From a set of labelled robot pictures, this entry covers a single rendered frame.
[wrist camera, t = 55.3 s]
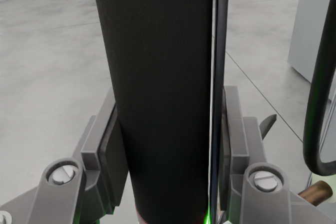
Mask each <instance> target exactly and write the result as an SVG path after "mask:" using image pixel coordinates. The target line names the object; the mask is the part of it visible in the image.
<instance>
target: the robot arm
mask: <svg viewBox="0 0 336 224"><path fill-rule="evenodd" d="M128 172H129V167H128V162H127V157H126V152H125V147H124V142H123V137H122V131H121V126H120V121H119V116H118V111H117V106H116V101H115V96H114V90H113V86H110V87H109V89H108V91H107V93H106V95H105V98H104V100H103V102H102V104H101V106H100V109H99V111H98V113H97V115H91V116H90V118H89V119H88V121H87V124H86V126H85V128H84V130H83V132H82V134H81V136H80V138H79V140H78V142H77V145H76V147H75V149H74V151H73V153H72V155H71V157H65V158H60V159H58V160H56V161H54V162H52V163H51V164H49V165H48V166H47V167H46V168H45V170H44V171H43V173H42V175H41V178H40V181H39V184H38V185H37V186H35V187H33V188H31V189H30V190H28V191H26V192H24V193H23V194H21V195H19V196H17V197H15V198H14V199H12V200H10V201H8V202H6V203H5V204H3V205H1V206H0V224H100V219H101V218H102V217H104V216H105V215H113V214H114V210H115V207H119V206H120V204H121V200H122V196H123V192H124V188H125V184H126V180H127V176H128ZM218 186H219V204H220V211H225V215H226V220H228V221H229V222H230V223H231V224H336V220H335V219H333V218H332V217H330V216H329V215H327V214H326V213H324V212H323V211H321V210H320V209H318V208H317V207H315V206H314V205H313V204H311V203H310V202H308V201H307V200H305V199H304V198H302V197H301V196H299V195H298V194H296V193H295V192H293V191H292V190H290V183H289V179H288V176H287V175H286V173H285V172H284V171H283V170H282V169H280V168H279V167H278V166H276V165H274V164H271V163H268V161H267V157H266V152H265V148H264V144H263V140H262V135H261V131H260V127H259V123H258V119H257V117H256V116H243V115H242V109H241V104H240V98H239V92H238V87H237V85H224V86H223V102H222V119H221V132H220V151H219V169H218Z"/></svg>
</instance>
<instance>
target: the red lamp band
mask: <svg viewBox="0 0 336 224"><path fill-rule="evenodd" d="M135 209H136V214H137V219H138V223H139V224H148V223H147V222H146V221H144V220H143V218H142V217H141V216H140V214H139V213H138V211H137V208H136V203H135ZM208 213H209V195H208V201H207V206H206V209H205V211H204V213H203V214H202V216H201V217H200V218H199V219H198V220H197V221H196V222H194V223H193V224H207V220H208Z"/></svg>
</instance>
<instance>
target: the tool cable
mask: <svg viewBox="0 0 336 224"><path fill-rule="evenodd" d="M335 70H336V0H329V5H328V9H327V13H326V18H325V22H324V26H323V31H322V35H321V40H320V44H319V49H318V53H317V57H316V62H315V67H314V72H313V76H312V81H311V87H310V92H309V97H308V103H307V109H306V115H305V123H304V131H303V158H304V162H305V164H306V165H307V167H308V168H309V170H310V171H311V172H312V173H313V174H312V178H311V181H312V185H313V184H314V183H316V182H318V181H324V182H326V183H327V184H329V186H330V187H331V189H332V192H333V195H332V196H331V197H330V198H328V199H327V200H326V201H325V202H328V203H335V202H336V160H334V161H331V162H321V159H320V138H321V132H322V126H323V121H324V116H325V111H326V106H327V102H328V98H329V94H330V89H331V85H332V81H333V77H334V74H335Z"/></svg>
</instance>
